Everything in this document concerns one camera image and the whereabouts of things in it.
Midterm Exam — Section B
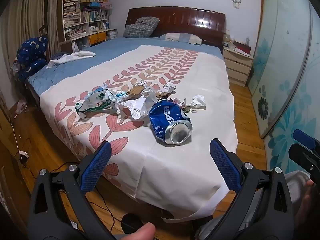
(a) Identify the green and white plastic bag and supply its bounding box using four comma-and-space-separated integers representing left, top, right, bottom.
75, 86, 120, 120

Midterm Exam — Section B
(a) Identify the lined paper ball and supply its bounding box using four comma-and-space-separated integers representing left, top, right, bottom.
162, 82, 177, 95

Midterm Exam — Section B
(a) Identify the purple wrapper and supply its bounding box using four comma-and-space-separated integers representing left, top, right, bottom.
172, 99, 198, 113

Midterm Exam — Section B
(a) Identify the white cloth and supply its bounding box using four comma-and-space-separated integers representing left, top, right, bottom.
46, 51, 97, 68

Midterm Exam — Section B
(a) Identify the beige curtain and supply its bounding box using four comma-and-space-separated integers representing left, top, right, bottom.
0, 0, 63, 64

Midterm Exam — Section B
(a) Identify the blue and white pillow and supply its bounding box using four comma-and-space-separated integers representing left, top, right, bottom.
159, 32, 202, 45

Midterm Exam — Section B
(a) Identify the white paper sheet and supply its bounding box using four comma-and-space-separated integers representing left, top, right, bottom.
119, 95, 157, 120

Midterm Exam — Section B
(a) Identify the crushed blue soda can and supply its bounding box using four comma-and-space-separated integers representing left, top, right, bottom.
149, 99, 193, 145

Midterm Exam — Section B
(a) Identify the pale wooden nightstand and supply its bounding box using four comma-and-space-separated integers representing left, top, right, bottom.
222, 47, 254, 87

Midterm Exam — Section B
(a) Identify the foil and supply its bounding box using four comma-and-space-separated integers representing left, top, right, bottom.
135, 80, 157, 98

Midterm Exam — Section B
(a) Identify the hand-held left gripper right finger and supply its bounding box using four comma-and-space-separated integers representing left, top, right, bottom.
197, 139, 294, 240

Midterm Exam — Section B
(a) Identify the floral wardrobe sliding door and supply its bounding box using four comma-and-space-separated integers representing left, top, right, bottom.
247, 0, 320, 178

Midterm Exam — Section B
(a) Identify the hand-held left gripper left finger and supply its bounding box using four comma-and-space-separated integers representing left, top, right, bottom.
27, 141, 118, 240

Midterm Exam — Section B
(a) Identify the person's left hand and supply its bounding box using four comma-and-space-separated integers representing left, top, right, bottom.
114, 222, 156, 240

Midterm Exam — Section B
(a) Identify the crushed clear plastic bottle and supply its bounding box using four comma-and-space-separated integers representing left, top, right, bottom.
113, 91, 132, 103

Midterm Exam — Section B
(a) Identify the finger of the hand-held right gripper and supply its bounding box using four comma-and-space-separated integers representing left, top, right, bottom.
289, 129, 320, 180

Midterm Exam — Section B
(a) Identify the red box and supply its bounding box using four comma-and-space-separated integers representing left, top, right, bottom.
235, 42, 252, 56

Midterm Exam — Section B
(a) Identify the person's right hand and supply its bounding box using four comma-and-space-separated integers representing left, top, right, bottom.
295, 179, 320, 230

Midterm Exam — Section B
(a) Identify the black floor cable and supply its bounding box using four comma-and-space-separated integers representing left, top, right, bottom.
22, 140, 125, 233

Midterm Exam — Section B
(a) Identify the white tissue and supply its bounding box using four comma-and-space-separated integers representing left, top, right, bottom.
191, 94, 207, 110

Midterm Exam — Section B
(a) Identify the dark wooden headboard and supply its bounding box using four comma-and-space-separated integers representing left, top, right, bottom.
124, 6, 226, 53

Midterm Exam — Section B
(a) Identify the grey checked pillow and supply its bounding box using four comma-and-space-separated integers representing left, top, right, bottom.
123, 17, 160, 38

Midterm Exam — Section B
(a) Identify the wooden chair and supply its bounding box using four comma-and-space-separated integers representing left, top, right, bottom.
39, 24, 50, 60

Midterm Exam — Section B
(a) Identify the white bookshelf with books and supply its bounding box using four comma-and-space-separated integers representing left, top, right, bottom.
57, 0, 118, 53

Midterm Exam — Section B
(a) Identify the bed with blue sheet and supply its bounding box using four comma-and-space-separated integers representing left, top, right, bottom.
25, 36, 238, 224

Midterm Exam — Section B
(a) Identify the blue moon print cloth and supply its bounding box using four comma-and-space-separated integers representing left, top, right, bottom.
15, 35, 49, 82

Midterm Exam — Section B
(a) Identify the white leaf print blanket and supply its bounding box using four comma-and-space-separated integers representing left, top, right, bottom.
39, 45, 238, 224

